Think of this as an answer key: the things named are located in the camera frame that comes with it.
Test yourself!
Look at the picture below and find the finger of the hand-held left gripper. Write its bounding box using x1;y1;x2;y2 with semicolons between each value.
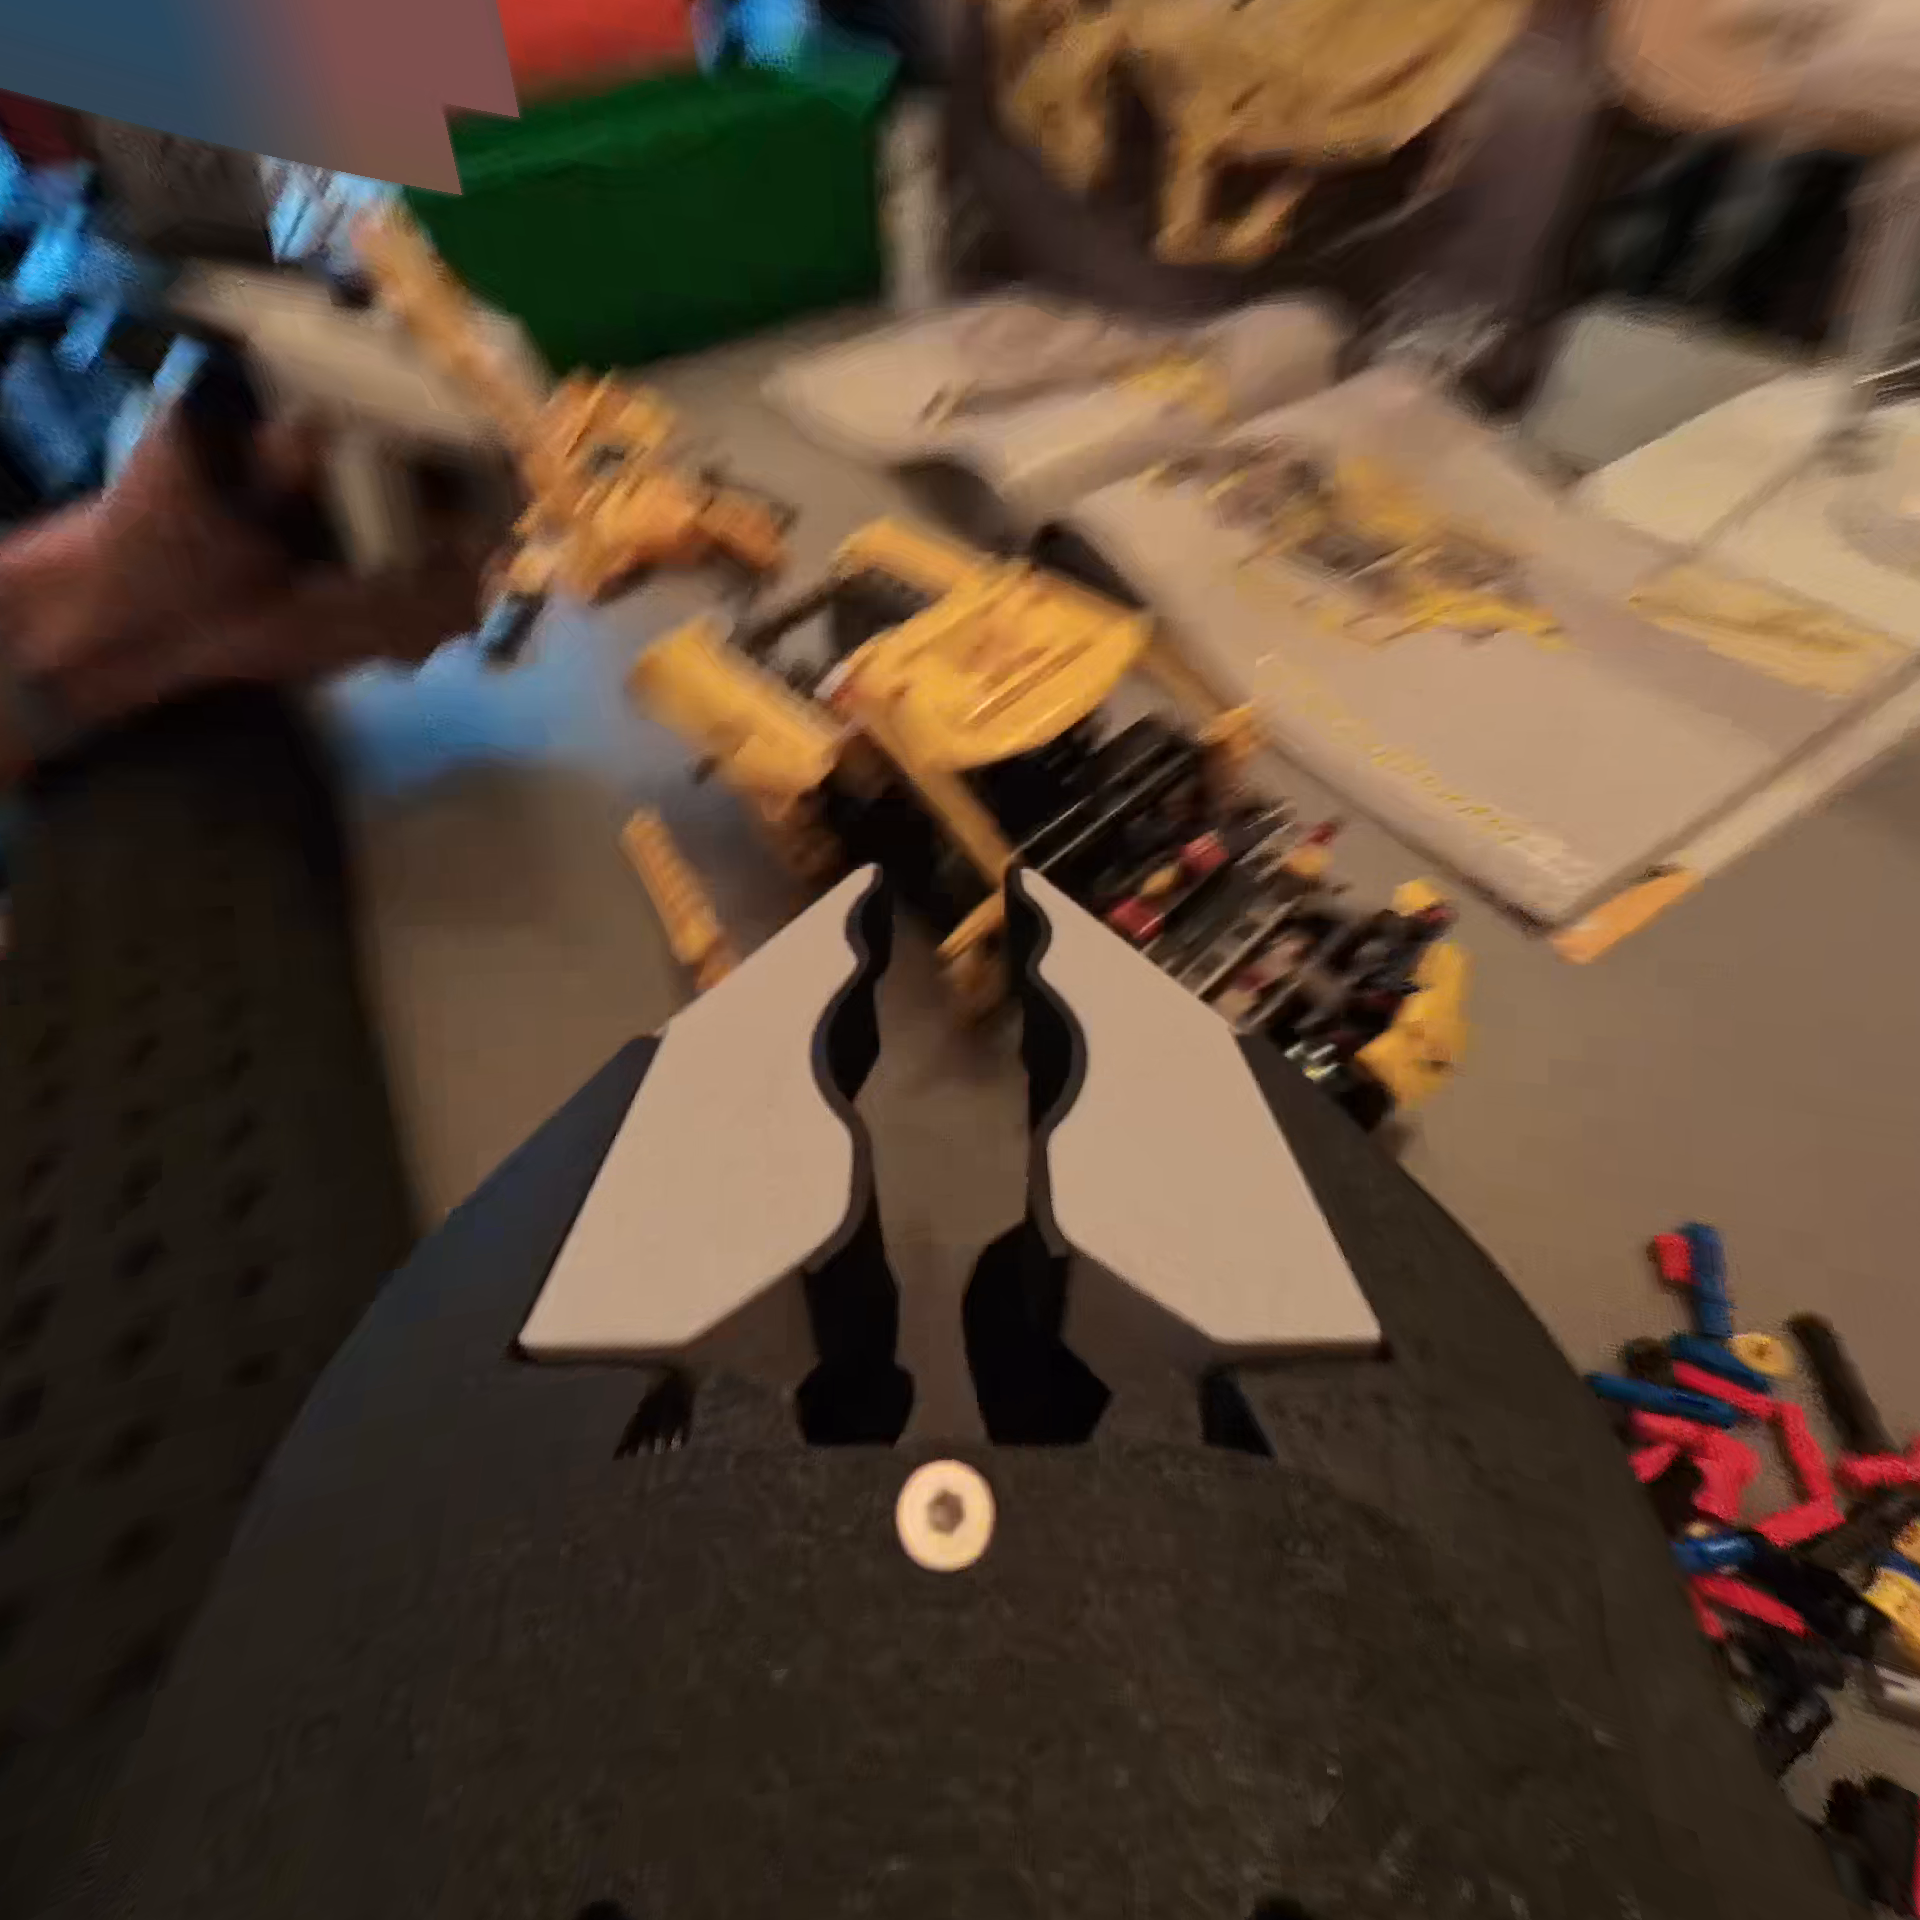
180;261;521;452

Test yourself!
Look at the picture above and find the yellow black brick car model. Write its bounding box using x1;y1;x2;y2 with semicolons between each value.
628;518;1472;1127

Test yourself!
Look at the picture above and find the black toy car box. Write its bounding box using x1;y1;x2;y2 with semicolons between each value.
929;0;1613;323

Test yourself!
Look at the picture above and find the pile of small brick pins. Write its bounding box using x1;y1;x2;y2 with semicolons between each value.
1588;1224;1920;1890

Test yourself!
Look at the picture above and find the person's left hand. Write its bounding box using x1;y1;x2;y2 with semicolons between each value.
0;427;503;727

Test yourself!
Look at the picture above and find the pile of yellow brick parts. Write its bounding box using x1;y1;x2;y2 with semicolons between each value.
488;375;793;662

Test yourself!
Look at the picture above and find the grey desk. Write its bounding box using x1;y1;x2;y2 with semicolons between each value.
322;299;1920;1920

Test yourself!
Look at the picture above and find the green storage bin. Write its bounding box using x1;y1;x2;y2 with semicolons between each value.
404;52;903;374

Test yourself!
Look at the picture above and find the long yellow brick beam assembly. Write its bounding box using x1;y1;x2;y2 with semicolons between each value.
353;208;550;452

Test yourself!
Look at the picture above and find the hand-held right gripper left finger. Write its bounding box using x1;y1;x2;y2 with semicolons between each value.
516;868;915;1449

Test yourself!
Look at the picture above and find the long yellow brick beam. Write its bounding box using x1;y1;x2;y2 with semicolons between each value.
621;809;741;991

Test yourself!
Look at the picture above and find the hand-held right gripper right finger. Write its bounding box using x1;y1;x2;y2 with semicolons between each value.
963;868;1385;1444

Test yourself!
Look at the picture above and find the open instruction booklet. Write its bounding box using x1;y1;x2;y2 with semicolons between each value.
763;290;1920;962

